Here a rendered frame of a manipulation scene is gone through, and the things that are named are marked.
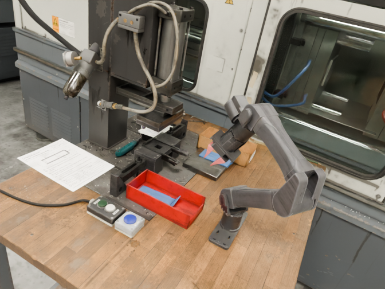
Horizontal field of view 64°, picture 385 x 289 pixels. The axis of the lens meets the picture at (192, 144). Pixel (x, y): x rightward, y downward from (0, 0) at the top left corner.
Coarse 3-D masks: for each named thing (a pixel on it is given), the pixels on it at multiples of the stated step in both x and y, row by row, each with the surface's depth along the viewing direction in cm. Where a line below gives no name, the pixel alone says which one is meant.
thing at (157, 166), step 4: (160, 148) 127; (168, 152) 126; (172, 152) 130; (136, 156) 122; (140, 156) 121; (172, 156) 132; (176, 156) 136; (148, 160) 120; (160, 160) 122; (148, 164) 120; (152, 164) 119; (156, 164) 120; (160, 164) 124; (144, 168) 122; (148, 168) 121; (152, 168) 120; (156, 168) 122; (160, 168) 125; (156, 172) 123
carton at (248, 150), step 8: (208, 128) 151; (216, 128) 152; (200, 136) 144; (208, 136) 156; (200, 144) 146; (208, 144) 143; (248, 144) 147; (256, 144) 145; (216, 152) 143; (248, 152) 148; (240, 160) 139; (248, 160) 139
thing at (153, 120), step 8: (120, 88) 120; (128, 88) 125; (136, 88) 126; (144, 88) 124; (128, 96) 120; (136, 96) 118; (144, 96) 118; (152, 96) 122; (160, 96) 116; (160, 104) 114; (168, 104) 115; (176, 104) 116; (152, 112) 116; (160, 112) 114; (168, 112) 114; (176, 112) 120; (136, 120) 114; (144, 120) 112; (152, 120) 111; (160, 120) 112; (168, 120) 115; (144, 128) 117; (152, 128) 112; (160, 128) 112
